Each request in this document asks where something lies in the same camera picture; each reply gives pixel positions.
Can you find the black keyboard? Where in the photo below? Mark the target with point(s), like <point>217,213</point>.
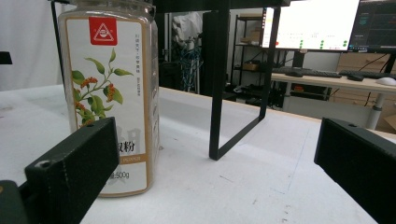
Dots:
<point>306,72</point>
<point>367,74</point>

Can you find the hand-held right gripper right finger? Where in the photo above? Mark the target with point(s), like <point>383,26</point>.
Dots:
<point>358,158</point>

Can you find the white computer mouse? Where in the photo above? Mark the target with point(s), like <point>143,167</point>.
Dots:
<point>387,81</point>

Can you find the white cloth bundle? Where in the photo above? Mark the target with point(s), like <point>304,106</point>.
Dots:
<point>187,26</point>

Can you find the dark screen monitor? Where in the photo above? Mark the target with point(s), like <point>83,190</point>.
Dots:
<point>375,25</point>

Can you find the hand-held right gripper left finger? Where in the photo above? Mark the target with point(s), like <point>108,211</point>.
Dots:
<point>74,168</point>

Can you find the black metal storage shelf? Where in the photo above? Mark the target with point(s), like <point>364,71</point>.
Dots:
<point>249,62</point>

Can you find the black computer mouse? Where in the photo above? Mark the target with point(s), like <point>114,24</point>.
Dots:
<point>355,77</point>
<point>294,74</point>

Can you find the clear spice jar leaf label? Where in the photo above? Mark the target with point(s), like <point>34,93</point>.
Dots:
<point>109,93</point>

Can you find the black metal shelf rack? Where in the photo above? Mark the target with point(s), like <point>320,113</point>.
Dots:
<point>218,93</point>

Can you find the wooden desk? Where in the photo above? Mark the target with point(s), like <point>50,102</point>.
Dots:
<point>336,83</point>

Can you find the white lit monitor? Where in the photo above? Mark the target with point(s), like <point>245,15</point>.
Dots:
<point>311,25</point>

